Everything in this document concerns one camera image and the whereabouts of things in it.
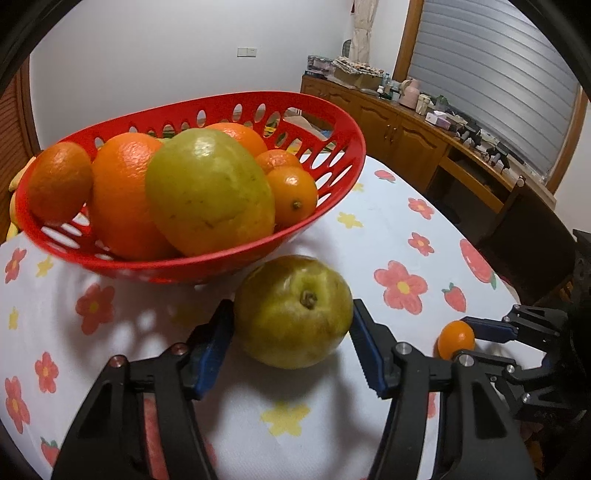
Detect small orange kumquat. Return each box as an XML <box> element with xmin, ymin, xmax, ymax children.
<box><xmin>437</xmin><ymin>320</ymin><xmax>476</xmax><ymax>360</ymax></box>

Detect green-yellow pear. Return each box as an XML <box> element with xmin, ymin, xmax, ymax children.
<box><xmin>235</xmin><ymin>255</ymin><xmax>353</xmax><ymax>370</ymax></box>

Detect large green guava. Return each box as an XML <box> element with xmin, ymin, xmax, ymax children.
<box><xmin>145</xmin><ymin>128</ymin><xmax>276</xmax><ymax>257</ymax></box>

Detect medium orange mandarin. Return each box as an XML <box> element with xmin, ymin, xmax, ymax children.
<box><xmin>26</xmin><ymin>142</ymin><xmax>93</xmax><ymax>224</ymax></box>

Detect small orange tangerine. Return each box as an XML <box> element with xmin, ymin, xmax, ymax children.
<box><xmin>256</xmin><ymin>149</ymin><xmax>301</xmax><ymax>174</ymax></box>

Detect dark wooden chair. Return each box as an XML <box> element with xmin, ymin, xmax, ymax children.
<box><xmin>477</xmin><ymin>179</ymin><xmax>575</xmax><ymax>305</ymax></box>

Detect white floral strawberry cloth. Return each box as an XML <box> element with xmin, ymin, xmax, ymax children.
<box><xmin>1</xmin><ymin>159</ymin><xmax>515</xmax><ymax>479</ymax></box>

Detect wooden sideboard cabinet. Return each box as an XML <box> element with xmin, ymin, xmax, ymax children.
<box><xmin>299</xmin><ymin>73</ymin><xmax>558</xmax><ymax>232</ymax></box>

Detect large orange in basket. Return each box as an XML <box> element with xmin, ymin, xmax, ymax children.
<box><xmin>88</xmin><ymin>132</ymin><xmax>175</xmax><ymax>261</ymax></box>

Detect yellow plush toy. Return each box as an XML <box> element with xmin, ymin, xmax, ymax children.
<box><xmin>6</xmin><ymin>156</ymin><xmax>36</xmax><ymax>241</ymax></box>

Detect red plastic fruit basket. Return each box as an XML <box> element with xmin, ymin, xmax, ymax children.
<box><xmin>15</xmin><ymin>91</ymin><xmax>366</xmax><ymax>284</ymax></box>

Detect pink ceramic jug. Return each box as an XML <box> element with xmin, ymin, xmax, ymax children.
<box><xmin>399</xmin><ymin>78</ymin><xmax>421</xmax><ymax>110</ymax></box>

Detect window roller blind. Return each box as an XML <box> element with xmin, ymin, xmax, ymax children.
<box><xmin>409</xmin><ymin>0</ymin><xmax>579</xmax><ymax>176</ymax></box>

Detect cardboard box of items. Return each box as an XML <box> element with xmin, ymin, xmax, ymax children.
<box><xmin>332</xmin><ymin>56</ymin><xmax>385</xmax><ymax>90</ymax></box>

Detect beige curtain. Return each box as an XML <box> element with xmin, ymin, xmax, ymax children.
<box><xmin>349</xmin><ymin>0</ymin><xmax>379</xmax><ymax>64</ymax></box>

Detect white wall switch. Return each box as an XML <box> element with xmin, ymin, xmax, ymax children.
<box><xmin>236</xmin><ymin>47</ymin><xmax>257</xmax><ymax>58</ymax></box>

